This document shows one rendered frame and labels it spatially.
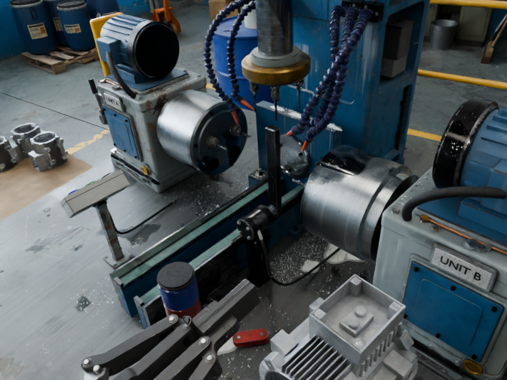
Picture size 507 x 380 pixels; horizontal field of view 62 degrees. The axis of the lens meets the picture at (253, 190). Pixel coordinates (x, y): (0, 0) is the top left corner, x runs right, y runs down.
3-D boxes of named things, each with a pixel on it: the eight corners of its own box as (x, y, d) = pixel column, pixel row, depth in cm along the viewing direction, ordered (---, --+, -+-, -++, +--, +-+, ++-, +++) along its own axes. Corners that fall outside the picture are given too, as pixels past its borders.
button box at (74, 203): (124, 189, 124) (115, 174, 124) (130, 184, 118) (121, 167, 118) (69, 219, 115) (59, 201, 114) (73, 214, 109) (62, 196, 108)
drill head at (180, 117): (193, 130, 171) (183, 70, 156) (259, 160, 149) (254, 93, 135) (140, 156, 157) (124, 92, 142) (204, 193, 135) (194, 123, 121)
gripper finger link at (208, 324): (198, 328, 40) (202, 332, 40) (250, 281, 44) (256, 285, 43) (205, 344, 42) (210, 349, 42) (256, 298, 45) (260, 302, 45)
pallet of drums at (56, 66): (102, 38, 621) (88, -18, 577) (136, 46, 577) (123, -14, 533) (23, 62, 549) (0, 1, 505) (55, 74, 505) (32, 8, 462)
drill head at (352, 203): (328, 192, 132) (333, 120, 117) (462, 254, 107) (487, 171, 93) (275, 234, 118) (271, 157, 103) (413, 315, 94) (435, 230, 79)
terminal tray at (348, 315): (350, 299, 79) (353, 272, 74) (401, 334, 72) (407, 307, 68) (306, 339, 72) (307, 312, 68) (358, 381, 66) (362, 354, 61)
